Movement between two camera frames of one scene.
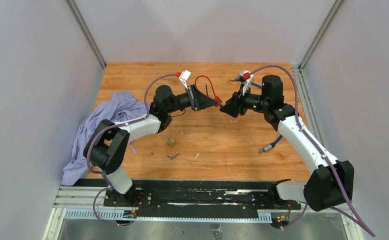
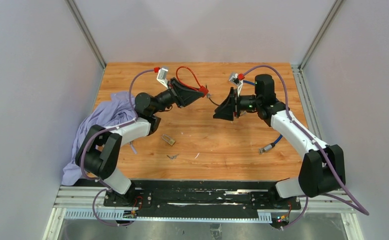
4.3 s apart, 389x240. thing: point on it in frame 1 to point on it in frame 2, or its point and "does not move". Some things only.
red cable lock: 218,101 to 201,88
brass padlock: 169,140 does not move
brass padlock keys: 173,157 does not move
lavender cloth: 122,107 does not move
